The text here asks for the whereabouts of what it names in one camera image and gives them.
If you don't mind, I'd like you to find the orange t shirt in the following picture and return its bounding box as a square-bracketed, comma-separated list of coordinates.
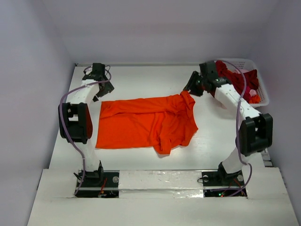
[95, 91, 198, 155]

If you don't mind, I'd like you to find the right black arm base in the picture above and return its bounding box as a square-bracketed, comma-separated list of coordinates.
[197, 171, 247, 198]

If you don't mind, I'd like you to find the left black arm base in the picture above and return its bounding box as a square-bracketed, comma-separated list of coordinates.
[75, 170, 119, 198]

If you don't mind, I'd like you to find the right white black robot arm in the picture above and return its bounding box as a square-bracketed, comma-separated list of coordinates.
[184, 60, 273, 186]

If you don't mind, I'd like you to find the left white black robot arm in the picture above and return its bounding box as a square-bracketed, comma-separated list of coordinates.
[58, 63, 114, 186]

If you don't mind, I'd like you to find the dark red t shirt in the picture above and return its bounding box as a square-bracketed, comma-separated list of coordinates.
[215, 61, 259, 103]

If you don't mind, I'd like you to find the white plastic basket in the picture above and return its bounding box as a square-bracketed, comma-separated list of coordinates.
[215, 58, 269, 108]

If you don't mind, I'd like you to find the small orange cloth in basket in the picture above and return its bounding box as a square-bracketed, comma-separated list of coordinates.
[249, 94, 261, 104]

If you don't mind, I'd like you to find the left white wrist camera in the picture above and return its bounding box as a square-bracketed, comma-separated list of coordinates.
[82, 73, 95, 81]

